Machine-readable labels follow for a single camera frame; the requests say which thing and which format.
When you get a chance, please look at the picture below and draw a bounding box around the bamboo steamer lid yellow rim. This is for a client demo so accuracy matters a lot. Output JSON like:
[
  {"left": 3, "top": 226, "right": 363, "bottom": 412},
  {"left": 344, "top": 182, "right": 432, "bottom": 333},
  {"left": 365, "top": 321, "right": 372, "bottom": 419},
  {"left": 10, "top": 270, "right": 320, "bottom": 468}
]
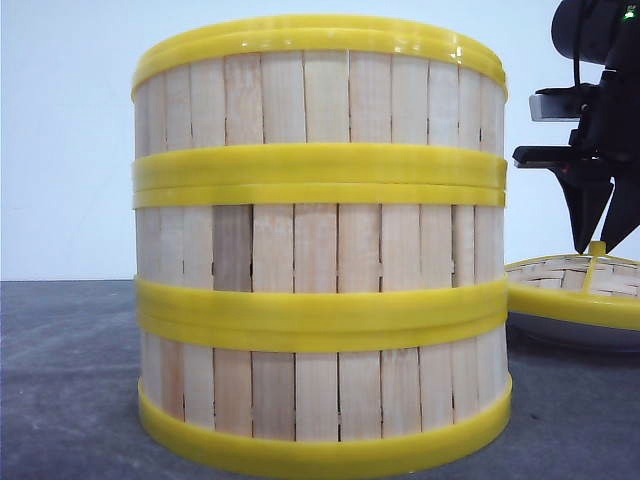
[{"left": 502, "top": 240, "right": 640, "bottom": 333}]

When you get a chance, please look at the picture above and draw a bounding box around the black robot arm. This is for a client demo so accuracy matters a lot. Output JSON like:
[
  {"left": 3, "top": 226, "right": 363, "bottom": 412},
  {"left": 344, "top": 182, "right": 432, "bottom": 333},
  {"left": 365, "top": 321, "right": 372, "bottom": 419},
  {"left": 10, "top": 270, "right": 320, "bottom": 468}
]
[{"left": 513, "top": 1, "right": 639, "bottom": 253}]

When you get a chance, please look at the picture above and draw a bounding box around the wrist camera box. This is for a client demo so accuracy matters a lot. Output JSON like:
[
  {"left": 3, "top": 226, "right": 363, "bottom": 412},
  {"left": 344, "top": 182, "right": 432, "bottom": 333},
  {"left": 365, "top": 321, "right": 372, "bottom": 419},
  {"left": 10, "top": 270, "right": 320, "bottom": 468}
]
[{"left": 529, "top": 83, "right": 599, "bottom": 122}]

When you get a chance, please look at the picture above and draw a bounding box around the white plate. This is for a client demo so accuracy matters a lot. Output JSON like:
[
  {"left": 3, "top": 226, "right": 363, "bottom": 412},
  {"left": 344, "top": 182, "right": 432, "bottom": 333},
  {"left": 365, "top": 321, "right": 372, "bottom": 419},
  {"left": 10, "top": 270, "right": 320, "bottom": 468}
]
[{"left": 508, "top": 311, "right": 639, "bottom": 353}]

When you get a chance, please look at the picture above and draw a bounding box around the bamboo steamer basket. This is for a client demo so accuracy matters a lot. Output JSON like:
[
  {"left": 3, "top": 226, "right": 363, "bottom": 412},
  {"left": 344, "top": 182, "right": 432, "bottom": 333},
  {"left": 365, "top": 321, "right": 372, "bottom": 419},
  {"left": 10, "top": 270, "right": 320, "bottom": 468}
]
[
  {"left": 131, "top": 15, "right": 507, "bottom": 210},
  {"left": 136, "top": 201, "right": 506, "bottom": 351},
  {"left": 138, "top": 326, "right": 512, "bottom": 479}
]

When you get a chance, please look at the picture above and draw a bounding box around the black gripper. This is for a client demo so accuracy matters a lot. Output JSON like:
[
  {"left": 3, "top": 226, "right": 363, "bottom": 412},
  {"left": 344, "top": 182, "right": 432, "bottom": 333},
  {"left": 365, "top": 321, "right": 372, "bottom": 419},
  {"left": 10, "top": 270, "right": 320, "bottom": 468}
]
[{"left": 513, "top": 68, "right": 639, "bottom": 253}]

